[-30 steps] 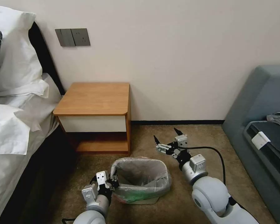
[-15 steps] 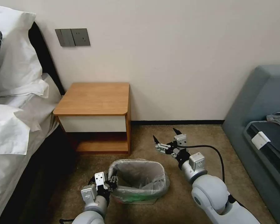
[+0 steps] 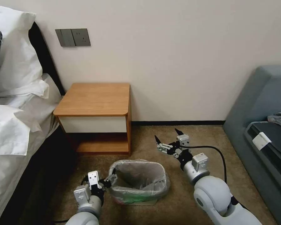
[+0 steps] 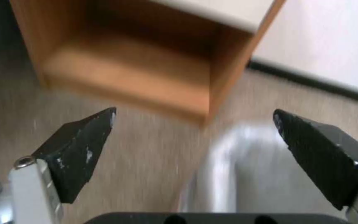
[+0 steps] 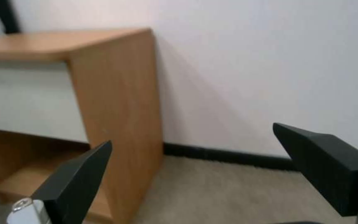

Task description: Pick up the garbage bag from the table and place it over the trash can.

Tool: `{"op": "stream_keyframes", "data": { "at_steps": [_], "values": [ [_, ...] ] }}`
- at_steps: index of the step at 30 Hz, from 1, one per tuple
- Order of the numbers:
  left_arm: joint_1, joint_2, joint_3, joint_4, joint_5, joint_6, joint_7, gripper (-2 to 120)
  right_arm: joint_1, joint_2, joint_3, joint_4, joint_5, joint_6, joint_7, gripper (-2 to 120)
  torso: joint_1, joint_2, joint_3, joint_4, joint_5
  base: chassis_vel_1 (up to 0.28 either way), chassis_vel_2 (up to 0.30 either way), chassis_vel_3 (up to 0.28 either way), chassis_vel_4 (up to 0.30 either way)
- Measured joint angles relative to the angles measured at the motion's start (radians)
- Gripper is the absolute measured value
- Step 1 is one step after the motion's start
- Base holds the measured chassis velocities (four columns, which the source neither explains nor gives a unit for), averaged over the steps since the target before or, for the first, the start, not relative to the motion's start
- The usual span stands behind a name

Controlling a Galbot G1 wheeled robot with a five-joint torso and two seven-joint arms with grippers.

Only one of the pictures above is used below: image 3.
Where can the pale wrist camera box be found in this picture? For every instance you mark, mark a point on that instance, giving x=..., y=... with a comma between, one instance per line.
x=94, y=178
x=184, y=140

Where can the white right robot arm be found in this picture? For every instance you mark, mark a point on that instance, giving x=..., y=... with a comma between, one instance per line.
x=210, y=194

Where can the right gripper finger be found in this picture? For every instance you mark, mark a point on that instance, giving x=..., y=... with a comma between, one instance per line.
x=164, y=147
x=178, y=132

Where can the grey wall socket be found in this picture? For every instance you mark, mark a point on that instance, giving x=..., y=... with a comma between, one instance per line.
x=80, y=37

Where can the grey-blue sofa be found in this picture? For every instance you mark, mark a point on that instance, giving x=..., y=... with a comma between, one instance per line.
x=250, y=103

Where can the large white pillow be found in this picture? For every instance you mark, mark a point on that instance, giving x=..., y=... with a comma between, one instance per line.
x=16, y=63

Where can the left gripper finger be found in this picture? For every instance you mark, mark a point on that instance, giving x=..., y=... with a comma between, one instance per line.
x=110, y=179
x=85, y=180

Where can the grey plastic trash can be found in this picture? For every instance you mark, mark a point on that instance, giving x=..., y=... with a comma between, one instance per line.
x=131, y=173

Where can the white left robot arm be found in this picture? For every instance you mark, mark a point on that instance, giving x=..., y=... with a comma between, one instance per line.
x=84, y=214

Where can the white nightstand drawer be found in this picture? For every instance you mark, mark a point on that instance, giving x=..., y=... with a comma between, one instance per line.
x=91, y=124

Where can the black bed base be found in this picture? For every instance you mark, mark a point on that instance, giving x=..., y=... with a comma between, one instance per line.
x=49, y=168

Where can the wooden nightstand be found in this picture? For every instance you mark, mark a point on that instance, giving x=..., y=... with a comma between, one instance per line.
x=96, y=99

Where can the white folded duvet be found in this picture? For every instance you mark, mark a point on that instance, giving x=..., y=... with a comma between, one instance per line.
x=7, y=131

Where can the clear trash can liner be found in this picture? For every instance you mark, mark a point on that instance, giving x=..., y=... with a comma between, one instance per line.
x=159, y=185

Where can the black headboard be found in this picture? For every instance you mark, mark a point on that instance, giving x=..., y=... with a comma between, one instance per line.
x=45, y=56

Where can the black baseboard strip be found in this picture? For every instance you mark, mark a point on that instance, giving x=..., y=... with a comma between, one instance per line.
x=178, y=122

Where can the dark grey case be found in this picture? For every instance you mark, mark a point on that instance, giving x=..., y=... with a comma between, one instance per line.
x=276, y=145

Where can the grey wall switch panel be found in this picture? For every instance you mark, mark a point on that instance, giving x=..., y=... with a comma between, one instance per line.
x=65, y=37

